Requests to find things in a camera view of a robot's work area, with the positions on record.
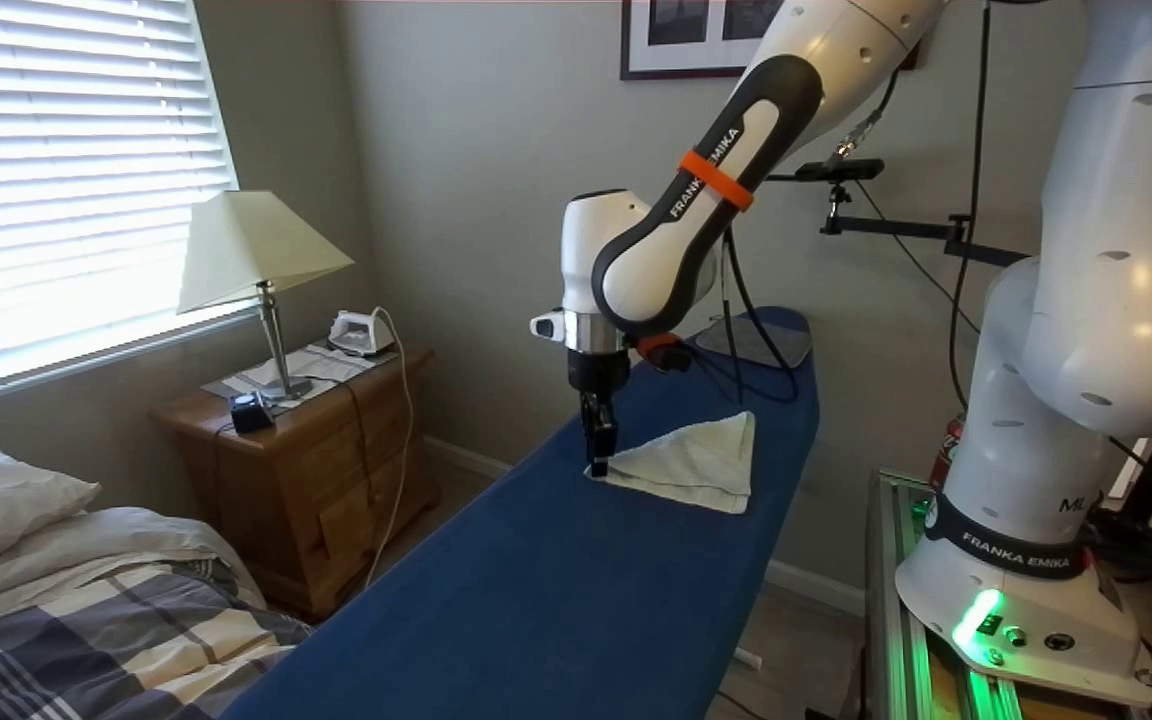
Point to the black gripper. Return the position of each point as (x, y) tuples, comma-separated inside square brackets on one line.
[(596, 374)]

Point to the white terry towel cloth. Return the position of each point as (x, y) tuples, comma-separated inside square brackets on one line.
[(699, 467)]

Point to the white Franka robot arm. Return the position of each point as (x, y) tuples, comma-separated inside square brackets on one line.
[(1096, 321)]

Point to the blue ironing board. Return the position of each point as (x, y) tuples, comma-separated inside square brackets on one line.
[(561, 585)]

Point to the grey quilted iron rest pad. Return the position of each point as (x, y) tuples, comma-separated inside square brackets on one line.
[(779, 336)]

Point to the white clothes iron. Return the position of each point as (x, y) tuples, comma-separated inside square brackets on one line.
[(362, 333)]

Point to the papers on nightstand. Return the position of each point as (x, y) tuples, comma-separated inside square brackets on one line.
[(302, 367)]

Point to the wooden nightstand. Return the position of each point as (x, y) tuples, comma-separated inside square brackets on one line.
[(298, 481)]

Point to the small black alarm clock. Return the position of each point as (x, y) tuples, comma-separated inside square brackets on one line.
[(248, 415)]

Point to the table lamp with cream shade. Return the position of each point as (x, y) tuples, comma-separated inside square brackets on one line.
[(258, 246)]

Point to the bed with plaid bedspread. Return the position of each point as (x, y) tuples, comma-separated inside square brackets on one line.
[(99, 626)]

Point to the white window blinds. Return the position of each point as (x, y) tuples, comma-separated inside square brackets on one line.
[(69, 175)]

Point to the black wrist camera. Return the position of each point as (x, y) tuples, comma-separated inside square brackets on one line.
[(662, 351)]

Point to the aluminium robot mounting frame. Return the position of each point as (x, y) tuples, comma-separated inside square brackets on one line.
[(897, 603)]

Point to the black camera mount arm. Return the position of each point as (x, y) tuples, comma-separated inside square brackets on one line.
[(916, 229)]

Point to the black framed wall picture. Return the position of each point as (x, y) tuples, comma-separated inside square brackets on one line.
[(699, 33)]

